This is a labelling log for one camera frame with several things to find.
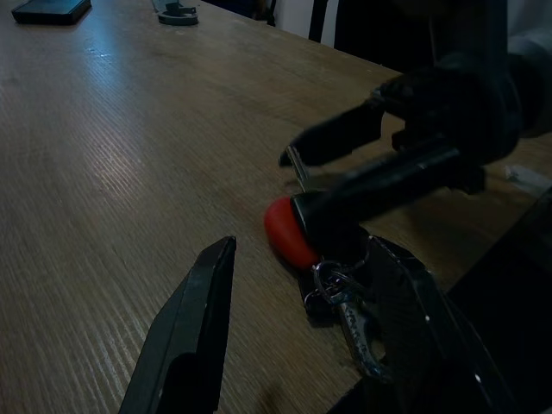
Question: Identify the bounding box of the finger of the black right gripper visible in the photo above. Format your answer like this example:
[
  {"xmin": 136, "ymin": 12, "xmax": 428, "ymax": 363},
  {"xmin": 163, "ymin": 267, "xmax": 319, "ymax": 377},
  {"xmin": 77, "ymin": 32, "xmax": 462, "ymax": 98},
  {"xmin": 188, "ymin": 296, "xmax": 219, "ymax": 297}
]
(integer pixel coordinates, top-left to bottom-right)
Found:
[
  {"xmin": 291, "ymin": 144, "xmax": 463, "ymax": 256},
  {"xmin": 278, "ymin": 101, "xmax": 386, "ymax": 169}
]

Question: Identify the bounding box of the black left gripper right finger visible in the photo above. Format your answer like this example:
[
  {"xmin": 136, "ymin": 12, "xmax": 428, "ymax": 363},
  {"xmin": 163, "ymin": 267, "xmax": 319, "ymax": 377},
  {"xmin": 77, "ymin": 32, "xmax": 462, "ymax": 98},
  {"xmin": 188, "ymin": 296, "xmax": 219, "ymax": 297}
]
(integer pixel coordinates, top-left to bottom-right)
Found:
[{"xmin": 366, "ymin": 235, "xmax": 518, "ymax": 414}]

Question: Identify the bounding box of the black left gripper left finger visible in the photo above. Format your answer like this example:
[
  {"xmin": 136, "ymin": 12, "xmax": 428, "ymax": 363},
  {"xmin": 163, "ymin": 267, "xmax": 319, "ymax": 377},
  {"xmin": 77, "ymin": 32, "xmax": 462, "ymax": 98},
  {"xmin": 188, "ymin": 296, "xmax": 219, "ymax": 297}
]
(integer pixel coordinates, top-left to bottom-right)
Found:
[{"xmin": 118, "ymin": 235, "xmax": 238, "ymax": 414}]

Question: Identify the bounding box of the key bunch with red fob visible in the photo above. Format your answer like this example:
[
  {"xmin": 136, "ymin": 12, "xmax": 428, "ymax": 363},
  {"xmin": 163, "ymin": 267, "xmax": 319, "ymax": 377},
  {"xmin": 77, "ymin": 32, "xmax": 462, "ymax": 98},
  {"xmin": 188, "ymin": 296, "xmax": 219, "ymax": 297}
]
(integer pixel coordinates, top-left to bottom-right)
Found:
[{"xmin": 263, "ymin": 145, "xmax": 392, "ymax": 385}]

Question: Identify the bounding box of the white table corner protector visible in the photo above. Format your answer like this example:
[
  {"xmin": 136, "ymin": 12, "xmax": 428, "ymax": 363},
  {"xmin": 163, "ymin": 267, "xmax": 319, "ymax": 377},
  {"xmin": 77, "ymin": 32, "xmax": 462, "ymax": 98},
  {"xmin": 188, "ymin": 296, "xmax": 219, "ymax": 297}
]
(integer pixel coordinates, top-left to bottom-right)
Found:
[{"xmin": 503, "ymin": 165, "xmax": 547, "ymax": 194}]

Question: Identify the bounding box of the black phone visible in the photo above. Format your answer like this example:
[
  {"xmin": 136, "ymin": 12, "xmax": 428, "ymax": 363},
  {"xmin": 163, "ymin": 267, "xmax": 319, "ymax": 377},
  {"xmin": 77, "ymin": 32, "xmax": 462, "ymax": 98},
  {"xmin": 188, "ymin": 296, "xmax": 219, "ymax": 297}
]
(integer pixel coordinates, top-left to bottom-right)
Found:
[{"xmin": 11, "ymin": 0, "xmax": 93, "ymax": 26}]

